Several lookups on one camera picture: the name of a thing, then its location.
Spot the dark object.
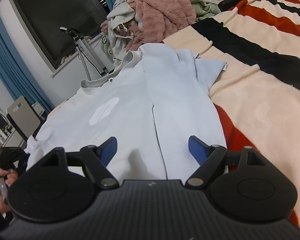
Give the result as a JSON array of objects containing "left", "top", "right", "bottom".
[{"left": 0, "top": 147, "right": 30, "bottom": 174}]

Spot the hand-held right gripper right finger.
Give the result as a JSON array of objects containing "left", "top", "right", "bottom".
[{"left": 186, "top": 135, "right": 267, "bottom": 188}]

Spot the white t-shirt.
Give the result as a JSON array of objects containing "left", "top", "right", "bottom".
[{"left": 24, "top": 43, "right": 228, "bottom": 180}]

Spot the cluttered desk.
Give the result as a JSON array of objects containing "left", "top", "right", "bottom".
[{"left": 0, "top": 124, "right": 28, "bottom": 155}]

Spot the pale green garment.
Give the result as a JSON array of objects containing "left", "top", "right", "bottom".
[{"left": 184, "top": 0, "right": 222, "bottom": 22}]

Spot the grey hooded garment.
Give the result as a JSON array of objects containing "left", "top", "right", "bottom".
[{"left": 106, "top": 0, "right": 151, "bottom": 67}]

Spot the pink fluffy garment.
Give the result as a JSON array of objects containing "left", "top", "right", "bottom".
[{"left": 100, "top": 0, "right": 197, "bottom": 53}]

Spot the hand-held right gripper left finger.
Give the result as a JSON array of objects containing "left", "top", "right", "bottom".
[{"left": 36, "top": 136, "right": 120, "bottom": 189}]

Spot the dark window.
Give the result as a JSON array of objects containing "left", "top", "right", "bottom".
[{"left": 11, "top": 0, "right": 108, "bottom": 70}]

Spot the striped fleece blanket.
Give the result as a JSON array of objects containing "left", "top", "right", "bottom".
[{"left": 162, "top": 0, "right": 300, "bottom": 233}]

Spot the beige chair back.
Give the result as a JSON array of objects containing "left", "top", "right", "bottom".
[{"left": 6, "top": 95, "right": 46, "bottom": 141}]

